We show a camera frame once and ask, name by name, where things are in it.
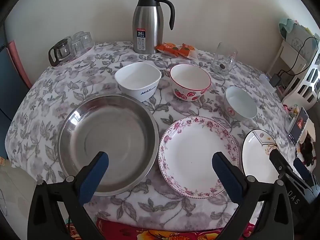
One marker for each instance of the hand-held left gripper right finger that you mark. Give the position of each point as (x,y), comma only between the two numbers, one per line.
(225,175)

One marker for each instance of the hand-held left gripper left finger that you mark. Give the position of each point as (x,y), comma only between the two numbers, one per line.
(96,172)

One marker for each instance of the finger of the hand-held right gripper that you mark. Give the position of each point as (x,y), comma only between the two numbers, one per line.
(277,158)
(302,171)

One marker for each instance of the white plate yellow leaf print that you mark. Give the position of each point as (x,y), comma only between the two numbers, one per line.
(255,155)

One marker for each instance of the pink floral rim plate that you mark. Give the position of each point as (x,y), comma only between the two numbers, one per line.
(197,152)

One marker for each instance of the stainless steel basin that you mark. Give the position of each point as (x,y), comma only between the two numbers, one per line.
(112,135)

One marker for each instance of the strawberry print bowl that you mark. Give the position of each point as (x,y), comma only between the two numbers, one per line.
(187,90)

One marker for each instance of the white square bowl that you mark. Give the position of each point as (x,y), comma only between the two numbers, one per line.
(135,80)

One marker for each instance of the dark cloth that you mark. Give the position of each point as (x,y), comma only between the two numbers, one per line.
(306,150)

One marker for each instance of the smartphone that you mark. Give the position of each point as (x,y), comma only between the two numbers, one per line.
(298,126)

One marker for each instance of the small white bowl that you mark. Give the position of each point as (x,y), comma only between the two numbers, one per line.
(235,112)

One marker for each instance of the white plastic chair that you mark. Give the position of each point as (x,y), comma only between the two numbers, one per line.
(297,97)

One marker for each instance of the grey floral tablecloth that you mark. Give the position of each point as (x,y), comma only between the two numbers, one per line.
(37,120)

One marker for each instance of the grey power adapter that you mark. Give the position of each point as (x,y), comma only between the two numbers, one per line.
(275,80)

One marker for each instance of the small white box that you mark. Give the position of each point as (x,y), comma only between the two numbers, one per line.
(264,78)

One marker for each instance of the red floral cloth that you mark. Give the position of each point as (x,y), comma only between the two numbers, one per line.
(150,235)

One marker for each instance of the white shelf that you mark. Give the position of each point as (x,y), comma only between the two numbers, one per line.
(281,55)

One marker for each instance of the clear glass mug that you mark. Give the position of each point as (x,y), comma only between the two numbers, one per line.
(221,60)

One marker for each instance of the blue door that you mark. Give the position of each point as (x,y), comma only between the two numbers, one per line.
(10,92)

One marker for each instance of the white cup tray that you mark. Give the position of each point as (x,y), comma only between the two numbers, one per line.
(83,55)

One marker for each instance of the white printed cushion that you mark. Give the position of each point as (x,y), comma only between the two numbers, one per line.
(300,40)

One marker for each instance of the clear glass cup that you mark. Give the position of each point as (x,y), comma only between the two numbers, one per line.
(77,47)
(86,40)
(76,37)

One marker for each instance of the orange snack packet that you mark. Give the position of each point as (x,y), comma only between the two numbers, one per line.
(187,51)
(166,48)

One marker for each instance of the teal cloth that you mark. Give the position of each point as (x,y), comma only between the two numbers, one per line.
(285,27)

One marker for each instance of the pink strip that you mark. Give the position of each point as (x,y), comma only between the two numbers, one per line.
(18,60)

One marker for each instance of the stainless steel thermos jug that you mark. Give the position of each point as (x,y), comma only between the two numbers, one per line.
(147,20)

